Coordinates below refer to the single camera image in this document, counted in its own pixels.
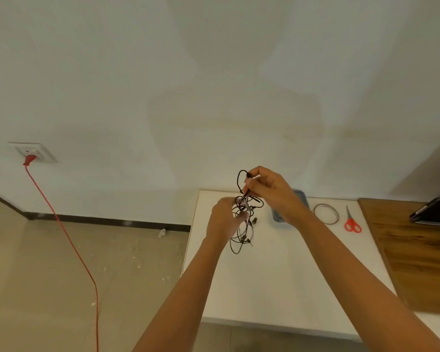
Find person's left hand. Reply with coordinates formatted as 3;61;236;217
206;197;249;243

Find red handled scissors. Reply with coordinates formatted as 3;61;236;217
344;205;362;233

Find red power cable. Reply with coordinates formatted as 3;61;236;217
23;154;99;352

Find person's right hand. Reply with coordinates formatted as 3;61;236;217
243;166;310;228

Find person's left forearm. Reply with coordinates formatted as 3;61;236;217
132;236;235;352

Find white wall socket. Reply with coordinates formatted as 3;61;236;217
8;142;58;164

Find silver metal ring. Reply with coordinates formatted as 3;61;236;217
313;203;339;226

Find white table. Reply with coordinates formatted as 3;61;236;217
182;190;440;342

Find black earphone cable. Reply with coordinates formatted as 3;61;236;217
230;169;264;255

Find black laptop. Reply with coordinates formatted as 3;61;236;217
409;193;440;228

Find wooden table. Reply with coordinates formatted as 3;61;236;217
358;198;440;315

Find person's right forearm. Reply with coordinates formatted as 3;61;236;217
295;212;440;352

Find grey metal tray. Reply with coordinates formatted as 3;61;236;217
271;189;309;226

